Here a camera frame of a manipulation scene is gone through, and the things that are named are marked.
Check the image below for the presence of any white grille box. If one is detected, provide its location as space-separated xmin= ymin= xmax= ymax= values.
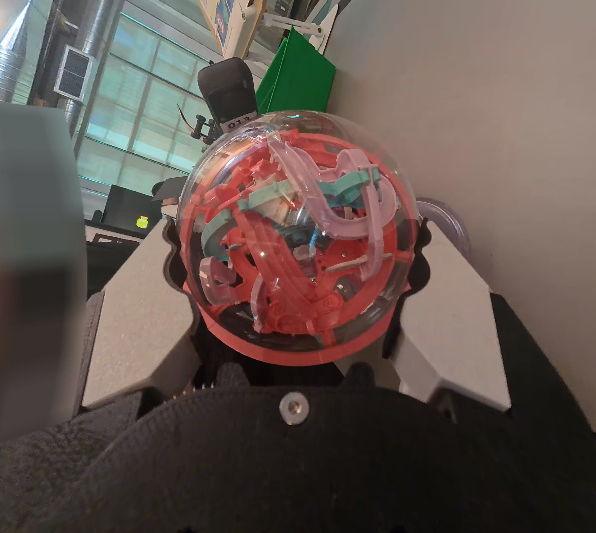
xmin=53 ymin=45 xmax=94 ymax=101

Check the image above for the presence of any clear red maze ball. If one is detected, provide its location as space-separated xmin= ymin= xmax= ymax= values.
xmin=176 ymin=111 xmax=420 ymax=366

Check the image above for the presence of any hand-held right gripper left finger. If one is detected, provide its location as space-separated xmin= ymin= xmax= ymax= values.
xmin=82 ymin=217 xmax=204 ymax=410

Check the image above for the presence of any black monitor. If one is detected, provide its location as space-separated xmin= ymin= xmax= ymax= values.
xmin=102 ymin=184 xmax=164 ymax=240

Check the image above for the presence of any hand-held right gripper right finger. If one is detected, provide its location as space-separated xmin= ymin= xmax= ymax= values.
xmin=382 ymin=217 xmax=512 ymax=411

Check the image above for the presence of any clear plastic ball stand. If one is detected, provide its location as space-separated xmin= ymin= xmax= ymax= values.
xmin=416 ymin=200 xmax=471 ymax=259

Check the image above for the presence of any white sign bracket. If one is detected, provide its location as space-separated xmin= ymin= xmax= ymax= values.
xmin=261 ymin=11 xmax=338 ymax=54

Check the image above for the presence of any silver ventilation duct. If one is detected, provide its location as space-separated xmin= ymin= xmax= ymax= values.
xmin=0 ymin=0 xmax=129 ymax=142

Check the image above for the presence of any green box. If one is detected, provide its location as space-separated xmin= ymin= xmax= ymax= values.
xmin=255 ymin=24 xmax=337 ymax=116

